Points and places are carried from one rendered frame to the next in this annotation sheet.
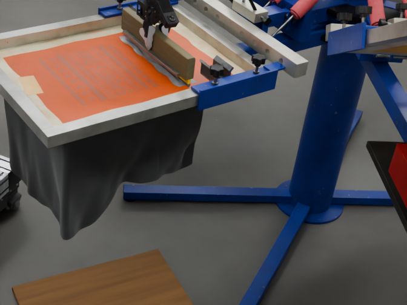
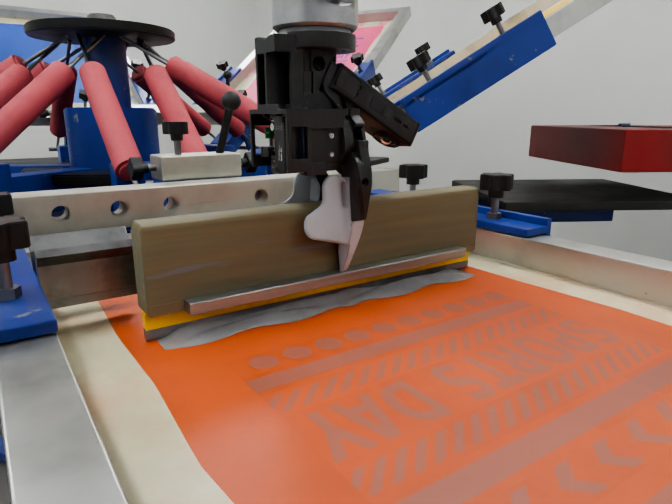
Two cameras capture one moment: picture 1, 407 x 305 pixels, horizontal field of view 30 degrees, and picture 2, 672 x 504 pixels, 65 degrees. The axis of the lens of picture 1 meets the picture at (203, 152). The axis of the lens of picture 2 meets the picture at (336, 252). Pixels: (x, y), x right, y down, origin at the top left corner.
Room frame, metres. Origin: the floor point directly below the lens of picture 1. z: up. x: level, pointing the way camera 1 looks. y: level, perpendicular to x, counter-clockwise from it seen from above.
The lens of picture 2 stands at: (2.11, 0.70, 1.14)
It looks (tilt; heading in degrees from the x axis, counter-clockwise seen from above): 15 degrees down; 276
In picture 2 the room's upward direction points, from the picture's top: straight up
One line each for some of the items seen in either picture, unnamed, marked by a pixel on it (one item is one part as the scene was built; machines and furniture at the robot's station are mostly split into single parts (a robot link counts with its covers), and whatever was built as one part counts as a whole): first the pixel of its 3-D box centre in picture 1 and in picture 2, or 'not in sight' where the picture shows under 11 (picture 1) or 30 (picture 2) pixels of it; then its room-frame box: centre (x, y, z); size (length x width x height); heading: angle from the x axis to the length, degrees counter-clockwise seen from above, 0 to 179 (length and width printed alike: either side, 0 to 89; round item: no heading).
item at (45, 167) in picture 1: (35, 148); not in sight; (1.90, 0.52, 0.74); 0.45 x 0.03 x 0.43; 40
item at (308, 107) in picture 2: (154, 2); (309, 107); (2.19, 0.21, 1.14); 0.09 x 0.08 x 0.12; 40
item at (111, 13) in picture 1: (138, 12); (6, 300); (2.45, 0.29, 0.97); 0.30 x 0.05 x 0.07; 130
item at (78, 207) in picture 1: (135, 161); not in sight; (1.89, 0.20, 0.74); 0.46 x 0.04 x 0.42; 130
